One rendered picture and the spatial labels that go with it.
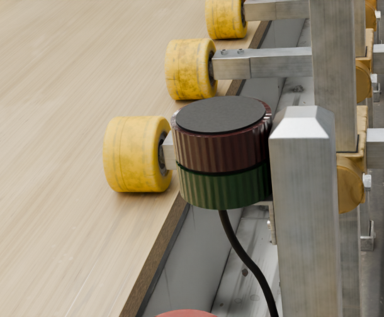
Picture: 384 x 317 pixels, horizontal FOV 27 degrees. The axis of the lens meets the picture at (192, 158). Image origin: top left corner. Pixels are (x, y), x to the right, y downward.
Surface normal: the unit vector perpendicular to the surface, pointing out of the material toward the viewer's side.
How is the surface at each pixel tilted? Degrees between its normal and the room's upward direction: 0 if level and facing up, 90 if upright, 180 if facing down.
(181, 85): 103
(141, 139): 39
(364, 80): 90
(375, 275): 0
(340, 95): 90
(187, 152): 90
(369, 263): 0
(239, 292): 0
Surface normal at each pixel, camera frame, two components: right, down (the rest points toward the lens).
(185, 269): 0.97, 0.00
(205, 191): -0.42, 0.44
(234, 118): -0.11, -0.89
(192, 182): -0.66, 0.40
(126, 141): -0.24, -0.31
